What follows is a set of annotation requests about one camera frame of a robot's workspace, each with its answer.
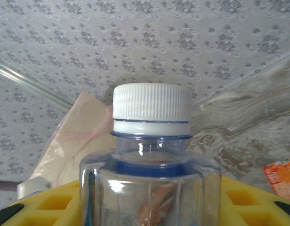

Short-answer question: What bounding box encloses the orange label soda bottle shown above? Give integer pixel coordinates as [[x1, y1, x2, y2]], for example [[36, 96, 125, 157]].
[[262, 154, 290, 199]]

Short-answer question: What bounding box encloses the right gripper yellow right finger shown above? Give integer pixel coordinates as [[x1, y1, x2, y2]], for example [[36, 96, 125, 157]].
[[220, 178, 290, 226]]

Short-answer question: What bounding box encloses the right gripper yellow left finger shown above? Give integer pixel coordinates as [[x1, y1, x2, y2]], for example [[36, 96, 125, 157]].
[[0, 178, 81, 226]]

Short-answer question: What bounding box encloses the small bottle green white label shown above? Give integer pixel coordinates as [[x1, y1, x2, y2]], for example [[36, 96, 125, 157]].
[[78, 83, 223, 226]]

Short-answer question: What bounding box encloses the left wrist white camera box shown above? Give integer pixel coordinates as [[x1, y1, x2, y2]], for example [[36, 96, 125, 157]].
[[16, 176, 53, 201]]

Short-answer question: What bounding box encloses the white ribbed plastic bin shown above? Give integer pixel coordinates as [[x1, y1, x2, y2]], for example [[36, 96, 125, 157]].
[[29, 91, 117, 189]]

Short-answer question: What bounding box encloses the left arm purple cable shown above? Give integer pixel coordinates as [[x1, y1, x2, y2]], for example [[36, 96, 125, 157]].
[[0, 179, 18, 192]]

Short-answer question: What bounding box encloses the aluminium frame bar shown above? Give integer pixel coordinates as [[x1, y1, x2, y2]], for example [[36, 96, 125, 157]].
[[0, 58, 74, 110]]

